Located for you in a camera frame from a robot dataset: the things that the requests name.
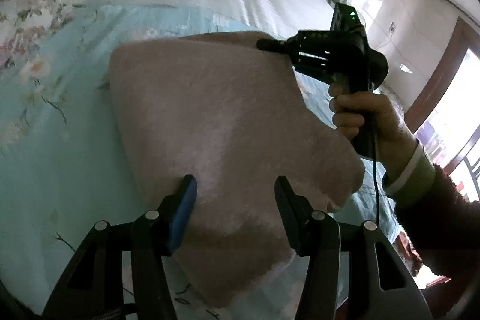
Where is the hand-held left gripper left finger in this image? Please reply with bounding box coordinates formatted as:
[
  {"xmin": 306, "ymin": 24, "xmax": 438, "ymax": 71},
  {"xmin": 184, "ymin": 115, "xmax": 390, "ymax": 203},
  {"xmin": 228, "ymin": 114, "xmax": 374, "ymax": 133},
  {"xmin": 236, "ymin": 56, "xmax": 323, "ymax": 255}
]
[{"xmin": 43, "ymin": 175, "xmax": 198, "ymax": 320}]

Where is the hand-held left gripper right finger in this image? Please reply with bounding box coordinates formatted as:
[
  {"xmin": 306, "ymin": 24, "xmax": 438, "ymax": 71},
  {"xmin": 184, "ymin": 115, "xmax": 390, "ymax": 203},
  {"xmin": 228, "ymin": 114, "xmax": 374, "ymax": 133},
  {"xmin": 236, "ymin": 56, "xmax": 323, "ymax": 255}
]
[{"xmin": 274, "ymin": 176, "xmax": 428, "ymax": 320}]

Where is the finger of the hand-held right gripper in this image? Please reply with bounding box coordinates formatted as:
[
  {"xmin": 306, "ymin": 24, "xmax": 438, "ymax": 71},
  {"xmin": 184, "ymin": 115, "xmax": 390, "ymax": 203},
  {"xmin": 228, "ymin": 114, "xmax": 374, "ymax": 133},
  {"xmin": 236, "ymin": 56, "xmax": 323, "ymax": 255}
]
[{"xmin": 256, "ymin": 37, "xmax": 291, "ymax": 52}]

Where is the person's right hand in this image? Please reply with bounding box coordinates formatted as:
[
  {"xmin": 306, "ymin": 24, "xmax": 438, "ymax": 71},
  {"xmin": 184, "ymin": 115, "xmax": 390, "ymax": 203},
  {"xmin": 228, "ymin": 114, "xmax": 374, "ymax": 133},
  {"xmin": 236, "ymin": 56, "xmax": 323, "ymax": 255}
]
[{"xmin": 328, "ymin": 83, "xmax": 419, "ymax": 174}]

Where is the red cloth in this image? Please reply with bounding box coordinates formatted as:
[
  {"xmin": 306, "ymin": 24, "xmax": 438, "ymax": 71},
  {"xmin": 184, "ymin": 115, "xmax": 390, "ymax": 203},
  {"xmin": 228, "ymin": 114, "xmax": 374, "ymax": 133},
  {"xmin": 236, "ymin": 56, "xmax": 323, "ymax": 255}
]
[{"xmin": 394, "ymin": 230, "xmax": 451, "ymax": 283}]

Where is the curtain rod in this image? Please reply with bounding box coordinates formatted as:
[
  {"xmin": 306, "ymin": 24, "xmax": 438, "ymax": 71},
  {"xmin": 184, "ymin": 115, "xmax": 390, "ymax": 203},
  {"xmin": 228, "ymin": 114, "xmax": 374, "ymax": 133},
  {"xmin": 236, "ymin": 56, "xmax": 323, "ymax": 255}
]
[{"xmin": 436, "ymin": 0, "xmax": 480, "ymax": 24}]

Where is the light blue floral bedsheet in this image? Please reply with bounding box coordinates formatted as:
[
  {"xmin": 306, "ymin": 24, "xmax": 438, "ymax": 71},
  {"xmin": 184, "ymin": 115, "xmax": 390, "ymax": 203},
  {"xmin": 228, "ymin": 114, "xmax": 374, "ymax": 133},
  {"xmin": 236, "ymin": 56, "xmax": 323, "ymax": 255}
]
[{"xmin": 0, "ymin": 0, "xmax": 398, "ymax": 320}]

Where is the window railing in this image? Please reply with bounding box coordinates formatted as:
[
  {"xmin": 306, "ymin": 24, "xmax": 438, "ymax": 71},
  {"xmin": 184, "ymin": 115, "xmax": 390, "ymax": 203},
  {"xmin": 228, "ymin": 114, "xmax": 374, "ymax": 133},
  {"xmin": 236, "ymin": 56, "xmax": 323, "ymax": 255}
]
[{"xmin": 446, "ymin": 133, "xmax": 480, "ymax": 202}]

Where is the white floral pillow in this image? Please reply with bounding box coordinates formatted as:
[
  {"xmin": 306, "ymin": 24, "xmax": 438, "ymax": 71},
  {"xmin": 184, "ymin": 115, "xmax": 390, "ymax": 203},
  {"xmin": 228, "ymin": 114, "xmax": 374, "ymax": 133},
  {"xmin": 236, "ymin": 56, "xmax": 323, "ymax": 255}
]
[{"xmin": 0, "ymin": 0, "xmax": 76, "ymax": 43}]

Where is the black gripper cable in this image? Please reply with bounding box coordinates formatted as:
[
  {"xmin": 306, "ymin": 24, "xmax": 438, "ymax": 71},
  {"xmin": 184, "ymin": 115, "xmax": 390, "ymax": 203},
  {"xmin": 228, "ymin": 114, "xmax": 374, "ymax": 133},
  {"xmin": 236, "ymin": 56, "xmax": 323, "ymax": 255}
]
[{"xmin": 370, "ymin": 125, "xmax": 382, "ymax": 228}]

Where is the brown wooden door frame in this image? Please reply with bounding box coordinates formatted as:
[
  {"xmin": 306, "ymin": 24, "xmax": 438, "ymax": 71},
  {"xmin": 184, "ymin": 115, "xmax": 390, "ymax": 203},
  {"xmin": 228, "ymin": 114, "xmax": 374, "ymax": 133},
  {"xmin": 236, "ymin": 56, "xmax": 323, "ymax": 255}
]
[{"xmin": 405, "ymin": 16, "xmax": 480, "ymax": 135}]

